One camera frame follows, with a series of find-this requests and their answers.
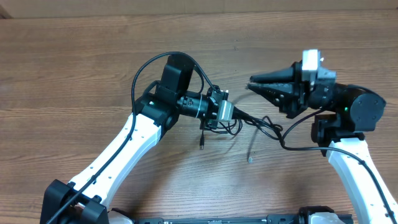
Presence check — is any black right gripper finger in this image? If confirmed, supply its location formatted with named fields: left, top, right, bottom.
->
left=249, top=67, right=294, bottom=83
left=247, top=83, right=299, bottom=108

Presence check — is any black usb cable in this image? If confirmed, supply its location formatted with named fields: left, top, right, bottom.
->
left=198, top=105, right=284, bottom=164

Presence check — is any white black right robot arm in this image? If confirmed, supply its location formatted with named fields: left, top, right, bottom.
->
left=247, top=60, right=397, bottom=223

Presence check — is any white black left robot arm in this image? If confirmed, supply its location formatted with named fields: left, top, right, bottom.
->
left=40, top=52, right=233, bottom=223

